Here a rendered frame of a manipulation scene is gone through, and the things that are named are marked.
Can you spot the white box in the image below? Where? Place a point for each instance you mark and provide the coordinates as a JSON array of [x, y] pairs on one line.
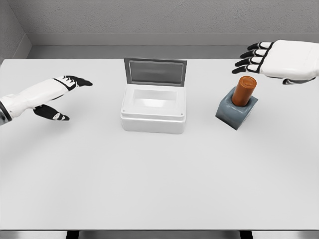
[[154, 109]]

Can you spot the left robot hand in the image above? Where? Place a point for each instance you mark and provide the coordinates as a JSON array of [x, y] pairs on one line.
[[47, 91]]

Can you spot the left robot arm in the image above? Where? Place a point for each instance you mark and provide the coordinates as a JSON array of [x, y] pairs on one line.
[[6, 107]]

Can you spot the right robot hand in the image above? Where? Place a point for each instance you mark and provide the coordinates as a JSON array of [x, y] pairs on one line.
[[286, 58]]

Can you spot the grey box lid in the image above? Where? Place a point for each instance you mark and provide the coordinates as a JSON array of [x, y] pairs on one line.
[[155, 72]]

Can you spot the brown cylinder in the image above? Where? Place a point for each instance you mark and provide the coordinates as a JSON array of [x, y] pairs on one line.
[[243, 90]]

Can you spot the grey-blue block holder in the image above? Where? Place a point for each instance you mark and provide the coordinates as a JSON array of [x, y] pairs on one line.
[[233, 114]]

